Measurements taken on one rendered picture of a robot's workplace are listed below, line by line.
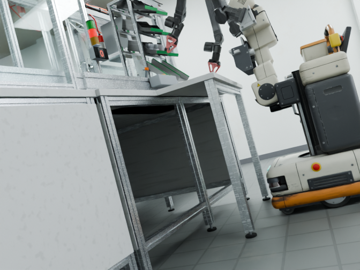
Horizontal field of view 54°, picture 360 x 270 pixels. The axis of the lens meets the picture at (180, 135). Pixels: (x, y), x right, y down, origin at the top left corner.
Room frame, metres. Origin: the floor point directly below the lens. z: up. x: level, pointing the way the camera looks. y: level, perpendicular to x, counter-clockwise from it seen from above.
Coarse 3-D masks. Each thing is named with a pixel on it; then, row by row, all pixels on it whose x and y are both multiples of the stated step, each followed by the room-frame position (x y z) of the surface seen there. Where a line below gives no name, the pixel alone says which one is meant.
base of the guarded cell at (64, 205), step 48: (0, 96) 1.09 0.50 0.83; (48, 96) 1.26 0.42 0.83; (0, 144) 1.05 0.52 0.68; (48, 144) 1.21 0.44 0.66; (96, 144) 1.42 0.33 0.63; (0, 192) 1.02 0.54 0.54; (48, 192) 1.16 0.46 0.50; (96, 192) 1.36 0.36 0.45; (0, 240) 0.99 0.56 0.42; (48, 240) 1.12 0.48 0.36; (96, 240) 1.30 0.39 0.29
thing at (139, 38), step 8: (128, 0) 2.45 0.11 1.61; (136, 0) 2.55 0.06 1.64; (112, 8) 2.58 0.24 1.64; (112, 16) 2.53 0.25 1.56; (136, 16) 2.83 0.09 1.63; (112, 24) 2.53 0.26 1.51; (136, 24) 2.45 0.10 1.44; (136, 32) 2.45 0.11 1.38; (160, 40) 2.74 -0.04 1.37; (120, 48) 2.52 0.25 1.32; (120, 56) 2.53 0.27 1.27; (144, 56) 2.45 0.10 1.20; (144, 64) 2.45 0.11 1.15; (128, 72) 2.54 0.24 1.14
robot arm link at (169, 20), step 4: (168, 16) 2.35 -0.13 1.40; (168, 20) 2.34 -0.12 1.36; (172, 20) 2.32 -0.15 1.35; (176, 20) 2.27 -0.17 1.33; (164, 24) 2.37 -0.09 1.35; (168, 24) 2.35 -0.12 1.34; (172, 24) 2.35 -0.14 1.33; (176, 24) 2.30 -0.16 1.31; (180, 24) 2.31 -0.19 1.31; (172, 28) 2.38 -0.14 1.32
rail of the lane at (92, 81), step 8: (88, 72) 1.57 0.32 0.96; (88, 80) 1.55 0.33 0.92; (96, 80) 1.60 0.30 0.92; (104, 80) 1.65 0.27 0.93; (112, 80) 1.71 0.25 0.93; (120, 80) 1.78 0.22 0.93; (128, 80) 1.84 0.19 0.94; (136, 80) 1.90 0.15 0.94; (144, 80) 1.96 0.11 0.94; (88, 88) 1.55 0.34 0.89; (96, 88) 1.60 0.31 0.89; (104, 88) 1.65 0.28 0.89; (112, 88) 1.70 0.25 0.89; (120, 88) 1.75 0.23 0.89; (128, 88) 1.81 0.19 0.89; (136, 88) 1.87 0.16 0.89; (144, 88) 1.94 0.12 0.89; (152, 88) 2.02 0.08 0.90; (160, 88) 2.10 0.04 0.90
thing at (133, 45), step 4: (128, 40) 2.54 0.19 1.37; (128, 44) 2.55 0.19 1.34; (132, 44) 2.52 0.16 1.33; (136, 44) 2.50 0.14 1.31; (144, 44) 2.62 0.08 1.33; (128, 48) 2.55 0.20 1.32; (132, 48) 2.53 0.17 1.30; (136, 48) 2.51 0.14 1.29; (144, 48) 2.47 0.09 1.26; (148, 52) 2.45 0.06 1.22; (152, 52) 2.43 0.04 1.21; (156, 52) 2.41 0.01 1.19; (160, 52) 2.44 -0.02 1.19; (164, 52) 2.47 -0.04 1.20
